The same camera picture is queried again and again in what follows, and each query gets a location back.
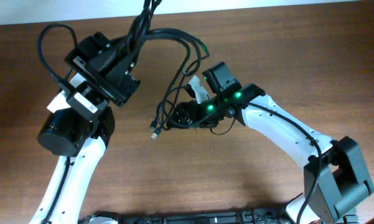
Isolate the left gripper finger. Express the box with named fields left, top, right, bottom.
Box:
left=86, top=40, right=131, bottom=73
left=105, top=49, right=139, bottom=84

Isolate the black USB cable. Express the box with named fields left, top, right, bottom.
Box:
left=124, top=0, right=211, bottom=140

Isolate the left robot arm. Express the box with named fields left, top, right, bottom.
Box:
left=31, top=32, right=140, bottom=223

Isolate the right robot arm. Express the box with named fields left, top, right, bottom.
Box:
left=166, top=62, right=374, bottom=223

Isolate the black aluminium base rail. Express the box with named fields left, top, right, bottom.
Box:
left=77, top=207, right=358, bottom=224

